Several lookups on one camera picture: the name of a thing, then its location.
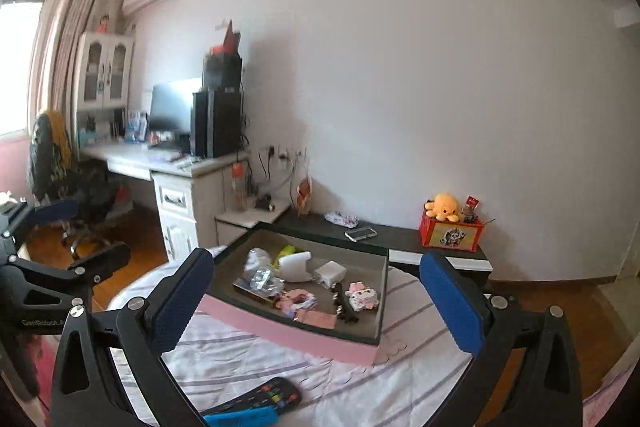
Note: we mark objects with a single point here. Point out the white wall power outlet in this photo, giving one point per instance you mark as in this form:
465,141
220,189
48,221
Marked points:
288,158

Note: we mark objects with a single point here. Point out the white desk with drawers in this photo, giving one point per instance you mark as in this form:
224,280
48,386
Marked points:
189,192

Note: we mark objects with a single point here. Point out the low black white bench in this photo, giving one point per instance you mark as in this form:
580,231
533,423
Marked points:
404,245

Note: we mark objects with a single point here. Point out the smartphone on bench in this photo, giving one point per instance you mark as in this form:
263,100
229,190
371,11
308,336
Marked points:
361,234

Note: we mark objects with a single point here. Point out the black remote control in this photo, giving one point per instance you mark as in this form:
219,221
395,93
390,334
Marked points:
278,393

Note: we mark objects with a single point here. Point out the black computer monitor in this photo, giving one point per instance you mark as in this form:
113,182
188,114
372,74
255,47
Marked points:
171,105

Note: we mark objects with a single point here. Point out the black box on tower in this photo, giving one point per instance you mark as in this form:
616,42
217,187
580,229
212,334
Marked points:
222,71

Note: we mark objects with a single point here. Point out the pink white brick toy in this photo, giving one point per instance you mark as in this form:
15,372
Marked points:
362,297

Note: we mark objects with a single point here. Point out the white plush toy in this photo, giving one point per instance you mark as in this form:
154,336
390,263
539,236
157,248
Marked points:
257,258

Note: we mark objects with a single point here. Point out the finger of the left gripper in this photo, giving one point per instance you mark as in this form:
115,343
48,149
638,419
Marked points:
88,271
62,210

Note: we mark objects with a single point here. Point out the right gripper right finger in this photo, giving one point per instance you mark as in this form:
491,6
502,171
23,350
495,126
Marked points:
546,391

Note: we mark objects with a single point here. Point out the blue highlighter marker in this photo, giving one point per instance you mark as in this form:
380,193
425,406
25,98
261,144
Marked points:
259,417

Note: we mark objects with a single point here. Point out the yellow highlighter marker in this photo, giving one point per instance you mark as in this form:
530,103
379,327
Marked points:
286,251

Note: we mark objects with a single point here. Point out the white power adapter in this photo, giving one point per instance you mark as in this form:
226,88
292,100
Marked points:
329,274

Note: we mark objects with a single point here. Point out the yellow octopus plush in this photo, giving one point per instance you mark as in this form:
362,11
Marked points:
443,208

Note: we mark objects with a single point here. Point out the anatomical torso figurine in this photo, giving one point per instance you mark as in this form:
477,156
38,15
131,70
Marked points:
303,196

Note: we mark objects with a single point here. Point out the striped white tablecloth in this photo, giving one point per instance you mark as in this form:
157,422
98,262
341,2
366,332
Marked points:
417,365

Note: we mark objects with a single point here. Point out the beige striped curtain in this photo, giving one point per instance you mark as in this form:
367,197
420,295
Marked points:
53,75

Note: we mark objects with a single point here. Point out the black computer tower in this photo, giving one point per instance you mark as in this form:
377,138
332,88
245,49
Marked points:
215,123

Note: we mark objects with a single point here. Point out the orange cap bottle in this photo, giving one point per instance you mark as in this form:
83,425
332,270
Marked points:
238,185

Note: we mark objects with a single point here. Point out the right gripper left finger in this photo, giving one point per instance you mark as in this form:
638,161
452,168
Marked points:
87,389

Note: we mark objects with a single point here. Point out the small white side table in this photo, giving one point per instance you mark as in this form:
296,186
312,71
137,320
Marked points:
232,224

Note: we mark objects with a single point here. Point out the red triangular item on box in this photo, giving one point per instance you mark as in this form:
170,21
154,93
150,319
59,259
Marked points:
225,40

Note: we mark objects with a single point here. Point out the black hair clip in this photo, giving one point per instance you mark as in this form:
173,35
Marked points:
343,309

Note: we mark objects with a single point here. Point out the pink bedding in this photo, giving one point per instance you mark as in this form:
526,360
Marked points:
595,407

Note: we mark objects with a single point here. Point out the pink and green tray box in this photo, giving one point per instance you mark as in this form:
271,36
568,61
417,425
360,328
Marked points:
324,297

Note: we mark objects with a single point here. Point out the black office chair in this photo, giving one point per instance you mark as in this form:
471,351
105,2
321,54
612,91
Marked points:
55,174

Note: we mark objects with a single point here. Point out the red cartoon storage box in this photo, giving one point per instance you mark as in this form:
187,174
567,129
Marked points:
461,236

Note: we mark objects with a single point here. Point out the white glass-door cabinet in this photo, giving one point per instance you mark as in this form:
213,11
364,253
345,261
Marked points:
102,71

